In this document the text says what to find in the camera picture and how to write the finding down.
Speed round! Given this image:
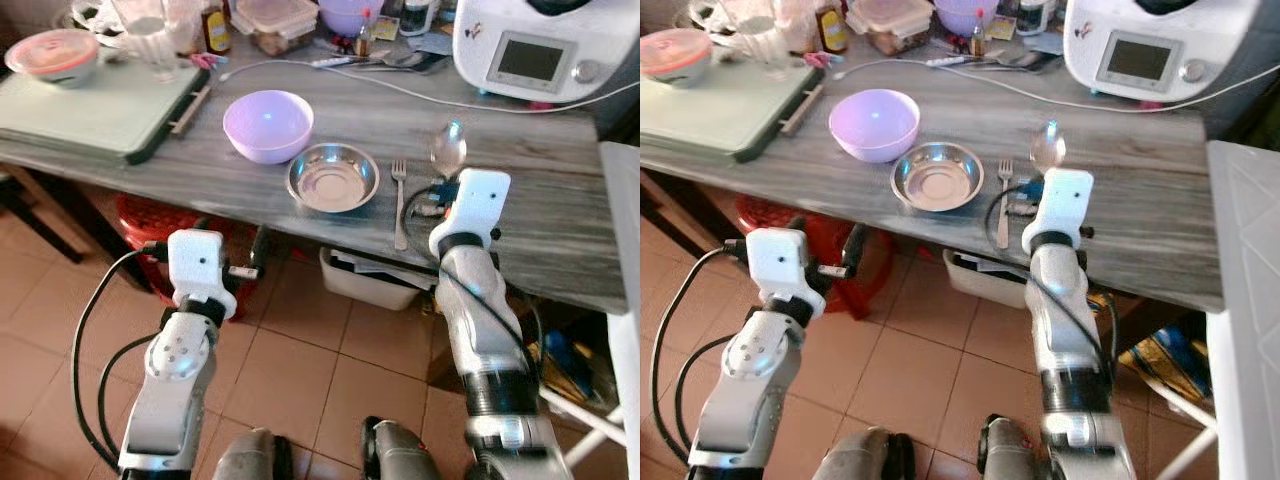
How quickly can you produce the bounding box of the steel spoon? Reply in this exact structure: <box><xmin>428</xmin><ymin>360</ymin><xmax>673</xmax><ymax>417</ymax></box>
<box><xmin>430</xmin><ymin>119</ymin><xmax>468</xmax><ymax>183</ymax></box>
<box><xmin>1031</xmin><ymin>118</ymin><xmax>1067</xmax><ymax>178</ymax></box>

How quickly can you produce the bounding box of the steel fork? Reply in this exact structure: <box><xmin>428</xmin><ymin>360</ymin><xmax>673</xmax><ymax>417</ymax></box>
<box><xmin>391</xmin><ymin>160</ymin><xmax>409</xmax><ymax>252</ymax></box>
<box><xmin>996</xmin><ymin>158</ymin><xmax>1015</xmax><ymax>250</ymax></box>

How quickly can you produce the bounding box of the red plastic stool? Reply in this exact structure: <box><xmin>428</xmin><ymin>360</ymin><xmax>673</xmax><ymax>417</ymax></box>
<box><xmin>114</xmin><ymin>194</ymin><xmax>263</xmax><ymax>322</ymax></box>
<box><xmin>735</xmin><ymin>194</ymin><xmax>897</xmax><ymax>320</ymax></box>

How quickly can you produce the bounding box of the shallow steel dish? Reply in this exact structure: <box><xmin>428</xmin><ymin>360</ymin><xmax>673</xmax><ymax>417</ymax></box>
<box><xmin>891</xmin><ymin>141</ymin><xmax>986</xmax><ymax>213</ymax></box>
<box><xmin>287</xmin><ymin>142</ymin><xmax>381</xmax><ymax>213</ymax></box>

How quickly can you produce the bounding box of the white plastic bin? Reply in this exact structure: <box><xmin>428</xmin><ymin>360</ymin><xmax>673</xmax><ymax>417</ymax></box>
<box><xmin>941</xmin><ymin>247</ymin><xmax>1033</xmax><ymax>310</ymax></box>
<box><xmin>319</xmin><ymin>246</ymin><xmax>422</xmax><ymax>312</ymax></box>

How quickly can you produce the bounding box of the large purple plastic bowl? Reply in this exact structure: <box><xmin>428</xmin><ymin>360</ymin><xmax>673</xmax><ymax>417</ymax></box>
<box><xmin>828</xmin><ymin>88</ymin><xmax>921</xmax><ymax>164</ymax></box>
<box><xmin>222</xmin><ymin>89</ymin><xmax>315</xmax><ymax>165</ymax></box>

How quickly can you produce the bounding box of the white kitchen appliance with screen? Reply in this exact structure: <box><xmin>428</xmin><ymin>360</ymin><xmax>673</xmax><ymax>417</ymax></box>
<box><xmin>1063</xmin><ymin>0</ymin><xmax>1247</xmax><ymax>104</ymax></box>
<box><xmin>452</xmin><ymin>0</ymin><xmax>640</xmax><ymax>104</ymax></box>

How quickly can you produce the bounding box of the small purple bowl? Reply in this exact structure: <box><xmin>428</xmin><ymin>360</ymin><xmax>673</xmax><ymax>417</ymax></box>
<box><xmin>318</xmin><ymin>0</ymin><xmax>387</xmax><ymax>39</ymax></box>
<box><xmin>933</xmin><ymin>0</ymin><xmax>1000</xmax><ymax>39</ymax></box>

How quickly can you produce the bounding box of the green cutting board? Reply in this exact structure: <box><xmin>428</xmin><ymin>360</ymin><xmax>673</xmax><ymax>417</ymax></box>
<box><xmin>0</xmin><ymin>58</ymin><xmax>212</xmax><ymax>167</ymax></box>
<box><xmin>640</xmin><ymin>55</ymin><xmax>827</xmax><ymax>164</ymax></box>

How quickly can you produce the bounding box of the blue and yellow bag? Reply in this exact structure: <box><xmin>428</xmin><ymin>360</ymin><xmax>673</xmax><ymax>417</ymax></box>
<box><xmin>1118</xmin><ymin>325</ymin><xmax>1213</xmax><ymax>401</ymax></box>
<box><xmin>528</xmin><ymin>330</ymin><xmax>611</xmax><ymax>401</ymax></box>

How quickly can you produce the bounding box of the grey left robot leg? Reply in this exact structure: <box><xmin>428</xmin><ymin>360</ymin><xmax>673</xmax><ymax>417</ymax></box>
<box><xmin>814</xmin><ymin>427</ymin><xmax>917</xmax><ymax>480</ymax></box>
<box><xmin>212</xmin><ymin>428</ymin><xmax>293</xmax><ymax>480</ymax></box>

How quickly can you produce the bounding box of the grey robot leg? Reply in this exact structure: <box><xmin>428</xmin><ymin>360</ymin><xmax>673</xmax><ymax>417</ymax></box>
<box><xmin>212</xmin><ymin>428</ymin><xmax>293</xmax><ymax>480</ymax></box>
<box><xmin>814</xmin><ymin>427</ymin><xmax>917</xmax><ymax>480</ymax></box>
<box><xmin>361</xmin><ymin>416</ymin><xmax>443</xmax><ymax>480</ymax></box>
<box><xmin>977</xmin><ymin>414</ymin><xmax>1047</xmax><ymax>480</ymax></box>

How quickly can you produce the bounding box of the clear plastic food container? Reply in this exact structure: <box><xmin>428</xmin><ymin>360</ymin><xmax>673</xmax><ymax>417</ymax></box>
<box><xmin>845</xmin><ymin>0</ymin><xmax>937</xmax><ymax>57</ymax></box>
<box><xmin>231</xmin><ymin>0</ymin><xmax>324</xmax><ymax>57</ymax></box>

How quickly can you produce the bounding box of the sauce bottle with yellow label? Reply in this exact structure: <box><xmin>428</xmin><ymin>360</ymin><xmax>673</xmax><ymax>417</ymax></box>
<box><xmin>202</xmin><ymin>0</ymin><xmax>233</xmax><ymax>56</ymax></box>
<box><xmin>815</xmin><ymin>0</ymin><xmax>850</xmax><ymax>56</ymax></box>

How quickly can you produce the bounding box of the clear plastic pitcher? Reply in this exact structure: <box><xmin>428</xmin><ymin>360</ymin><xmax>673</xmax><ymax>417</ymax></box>
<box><xmin>718</xmin><ymin>0</ymin><xmax>807</xmax><ymax>79</ymax></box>
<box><xmin>108</xmin><ymin>0</ymin><xmax>207</xmax><ymax>83</ymax></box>

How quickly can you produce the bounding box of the white cabinet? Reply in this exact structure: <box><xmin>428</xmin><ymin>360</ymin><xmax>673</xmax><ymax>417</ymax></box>
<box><xmin>1206</xmin><ymin>140</ymin><xmax>1280</xmax><ymax>480</ymax></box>

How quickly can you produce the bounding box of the grey right robot leg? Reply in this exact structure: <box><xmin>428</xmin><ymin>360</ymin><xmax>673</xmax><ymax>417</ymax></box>
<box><xmin>361</xmin><ymin>416</ymin><xmax>443</xmax><ymax>480</ymax></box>
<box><xmin>977</xmin><ymin>414</ymin><xmax>1047</xmax><ymax>480</ymax></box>

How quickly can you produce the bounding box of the white pipe rack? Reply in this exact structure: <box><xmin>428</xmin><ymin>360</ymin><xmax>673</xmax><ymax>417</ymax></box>
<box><xmin>1138</xmin><ymin>375</ymin><xmax>1223</xmax><ymax>480</ymax></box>
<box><xmin>538</xmin><ymin>385</ymin><xmax>629</xmax><ymax>471</ymax></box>

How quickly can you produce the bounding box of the bowl with red lid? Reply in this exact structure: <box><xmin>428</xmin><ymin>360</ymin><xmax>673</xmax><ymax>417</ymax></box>
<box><xmin>640</xmin><ymin>28</ymin><xmax>713</xmax><ymax>87</ymax></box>
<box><xmin>5</xmin><ymin>28</ymin><xmax>101</xmax><ymax>90</ymax></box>

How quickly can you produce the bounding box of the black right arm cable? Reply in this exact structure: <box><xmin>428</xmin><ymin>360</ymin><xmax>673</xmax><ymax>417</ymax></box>
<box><xmin>400</xmin><ymin>184</ymin><xmax>546</xmax><ymax>381</ymax></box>
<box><xmin>996</xmin><ymin>182</ymin><xmax>1121</xmax><ymax>381</ymax></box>

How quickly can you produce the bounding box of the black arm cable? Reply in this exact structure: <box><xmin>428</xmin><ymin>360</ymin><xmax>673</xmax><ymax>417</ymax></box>
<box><xmin>71</xmin><ymin>247</ymin><xmax>172</xmax><ymax>473</ymax></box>
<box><xmin>996</xmin><ymin>182</ymin><xmax>1121</xmax><ymax>381</ymax></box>
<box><xmin>400</xmin><ymin>184</ymin><xmax>546</xmax><ymax>381</ymax></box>
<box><xmin>651</xmin><ymin>247</ymin><xmax>752</xmax><ymax>468</ymax></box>

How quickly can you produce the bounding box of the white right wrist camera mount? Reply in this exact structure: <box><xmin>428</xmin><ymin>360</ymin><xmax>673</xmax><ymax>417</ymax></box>
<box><xmin>429</xmin><ymin>168</ymin><xmax>512</xmax><ymax>253</ymax></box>
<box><xmin>1022</xmin><ymin>168</ymin><xmax>1095</xmax><ymax>249</ymax></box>

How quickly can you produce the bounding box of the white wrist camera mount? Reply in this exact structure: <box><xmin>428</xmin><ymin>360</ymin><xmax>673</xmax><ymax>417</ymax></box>
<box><xmin>746</xmin><ymin>228</ymin><xmax>828</xmax><ymax>307</ymax></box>
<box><xmin>1022</xmin><ymin>168</ymin><xmax>1095</xmax><ymax>249</ymax></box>
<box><xmin>166</xmin><ymin>229</ymin><xmax>239</xmax><ymax>307</ymax></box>
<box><xmin>429</xmin><ymin>168</ymin><xmax>512</xmax><ymax>253</ymax></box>

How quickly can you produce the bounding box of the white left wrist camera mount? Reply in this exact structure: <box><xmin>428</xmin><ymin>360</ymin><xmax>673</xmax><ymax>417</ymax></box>
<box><xmin>166</xmin><ymin>229</ymin><xmax>239</xmax><ymax>307</ymax></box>
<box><xmin>746</xmin><ymin>228</ymin><xmax>828</xmax><ymax>307</ymax></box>

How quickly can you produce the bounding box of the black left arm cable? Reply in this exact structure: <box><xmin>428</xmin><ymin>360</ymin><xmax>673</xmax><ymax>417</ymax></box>
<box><xmin>71</xmin><ymin>247</ymin><xmax>172</xmax><ymax>473</ymax></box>
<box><xmin>651</xmin><ymin>247</ymin><xmax>752</xmax><ymax>468</ymax></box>

